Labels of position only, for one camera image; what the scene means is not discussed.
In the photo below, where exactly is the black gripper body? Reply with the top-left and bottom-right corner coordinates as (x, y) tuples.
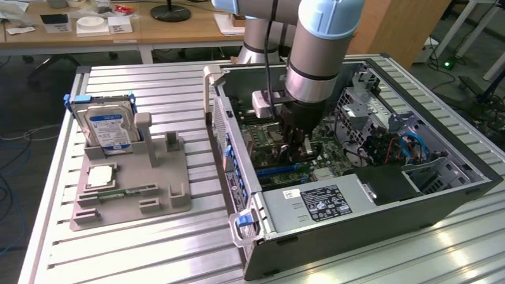
(280, 99), (327, 140)

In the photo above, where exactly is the CPU socket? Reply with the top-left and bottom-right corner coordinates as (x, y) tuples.
(263, 122), (286, 143)

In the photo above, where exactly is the green motherboard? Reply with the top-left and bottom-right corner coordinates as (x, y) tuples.
(232, 97), (356, 193)

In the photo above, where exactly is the blue expansion slot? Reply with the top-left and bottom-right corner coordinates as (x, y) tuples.
(255, 165), (299, 179)

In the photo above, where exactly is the metal drive cage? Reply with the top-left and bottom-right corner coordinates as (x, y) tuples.
(335, 70), (396, 131)

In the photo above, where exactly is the grey power supply unit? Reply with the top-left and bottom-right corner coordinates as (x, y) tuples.
(260, 173), (376, 233)

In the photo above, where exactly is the black open PC case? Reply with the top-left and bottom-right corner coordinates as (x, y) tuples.
(203, 57), (504, 282)

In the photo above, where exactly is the white paper stack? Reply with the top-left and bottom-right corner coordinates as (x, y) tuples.
(214, 13), (247, 36)

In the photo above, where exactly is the grey disk bay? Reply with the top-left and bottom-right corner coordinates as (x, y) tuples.
(402, 156), (475, 196)

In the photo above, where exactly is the wooden cabinet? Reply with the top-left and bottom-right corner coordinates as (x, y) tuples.
(347, 0), (453, 69)

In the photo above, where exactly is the long wooden desk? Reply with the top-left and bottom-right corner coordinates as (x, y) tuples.
(0, 0), (356, 57)

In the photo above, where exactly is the grey parts rack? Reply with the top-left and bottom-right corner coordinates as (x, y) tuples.
(70, 112), (195, 233)

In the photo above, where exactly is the black office chair base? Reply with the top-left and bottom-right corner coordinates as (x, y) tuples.
(23, 53), (119, 86)
(457, 75), (505, 119)

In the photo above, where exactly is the black round lamp base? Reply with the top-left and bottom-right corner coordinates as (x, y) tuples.
(150, 0), (192, 23)

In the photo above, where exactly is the hard disk with blue label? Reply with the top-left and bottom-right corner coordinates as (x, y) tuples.
(76, 102), (143, 156)

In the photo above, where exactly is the green RAM stick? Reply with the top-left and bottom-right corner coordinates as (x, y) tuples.
(96, 186), (158, 199)

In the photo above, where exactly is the silver CPU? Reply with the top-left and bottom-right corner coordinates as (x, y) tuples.
(86, 166), (114, 187)

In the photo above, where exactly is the small white box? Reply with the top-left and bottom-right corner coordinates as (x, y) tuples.
(107, 16), (134, 35)

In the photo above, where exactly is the white flat box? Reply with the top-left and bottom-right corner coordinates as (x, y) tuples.
(75, 25), (111, 38)

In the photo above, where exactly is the white box with black top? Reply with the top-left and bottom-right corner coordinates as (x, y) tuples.
(39, 13), (72, 34)

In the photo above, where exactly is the clear plastic bag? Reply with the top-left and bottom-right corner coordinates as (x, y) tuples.
(0, 2), (32, 18)

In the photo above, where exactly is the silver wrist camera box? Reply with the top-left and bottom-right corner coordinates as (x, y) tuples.
(251, 90), (280, 119)

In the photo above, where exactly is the black power wire bundle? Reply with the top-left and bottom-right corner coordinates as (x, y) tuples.
(362, 134), (398, 165)

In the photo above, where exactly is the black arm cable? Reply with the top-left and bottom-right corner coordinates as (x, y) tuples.
(263, 0), (280, 119)

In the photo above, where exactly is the blue data wire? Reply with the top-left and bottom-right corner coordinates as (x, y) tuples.
(398, 133), (431, 162)

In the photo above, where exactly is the white desk frame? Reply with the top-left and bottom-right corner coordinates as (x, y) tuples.
(434, 0), (505, 80)

